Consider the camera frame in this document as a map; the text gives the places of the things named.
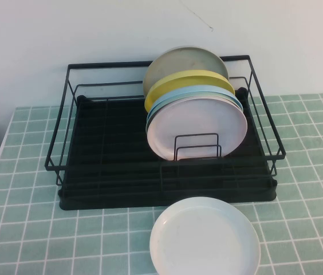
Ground pale pink plate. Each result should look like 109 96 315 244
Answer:
146 96 249 161

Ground yellow plate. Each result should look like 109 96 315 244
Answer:
144 69 236 114

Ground mint green plate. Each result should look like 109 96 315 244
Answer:
146 91 245 135

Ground light blue plate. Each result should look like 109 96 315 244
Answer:
147 87 244 115

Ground grey beige plate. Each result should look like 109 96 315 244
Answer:
142 46 230 100

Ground black dish drying rack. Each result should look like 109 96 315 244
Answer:
58 91 278 211

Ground white plate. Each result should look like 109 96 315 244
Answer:
149 196 262 275

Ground green checkered tablecloth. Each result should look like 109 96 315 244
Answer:
0 92 323 275

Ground black wire dish rack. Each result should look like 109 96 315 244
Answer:
44 54 287 198

